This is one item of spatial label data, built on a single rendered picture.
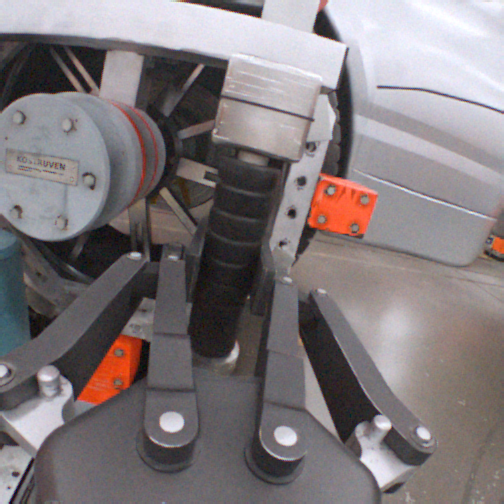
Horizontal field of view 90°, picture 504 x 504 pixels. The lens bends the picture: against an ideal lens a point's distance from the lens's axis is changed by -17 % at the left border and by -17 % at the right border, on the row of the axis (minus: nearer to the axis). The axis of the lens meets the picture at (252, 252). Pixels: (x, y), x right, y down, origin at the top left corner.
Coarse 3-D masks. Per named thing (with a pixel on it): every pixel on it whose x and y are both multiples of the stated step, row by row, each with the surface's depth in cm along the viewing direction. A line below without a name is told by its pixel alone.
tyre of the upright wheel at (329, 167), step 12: (12, 60) 36; (0, 84) 37; (0, 96) 38; (336, 120) 43; (336, 132) 44; (336, 144) 45; (336, 156) 45; (324, 168) 45; (336, 168) 46; (312, 228) 49; (300, 240) 50; (300, 252) 51; (60, 276) 50; (72, 276) 51
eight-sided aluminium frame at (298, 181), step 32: (0, 64) 33; (320, 96) 34; (320, 128) 35; (320, 160) 37; (288, 192) 38; (0, 224) 42; (288, 224) 40; (32, 256) 44; (288, 256) 41; (32, 288) 42; (64, 288) 47
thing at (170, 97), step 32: (32, 64) 39; (64, 64) 39; (96, 64) 55; (192, 64) 42; (160, 96) 42; (160, 128) 48; (192, 128) 44; (192, 160) 46; (160, 192) 48; (192, 224) 50; (64, 256) 51; (96, 256) 57; (160, 256) 66
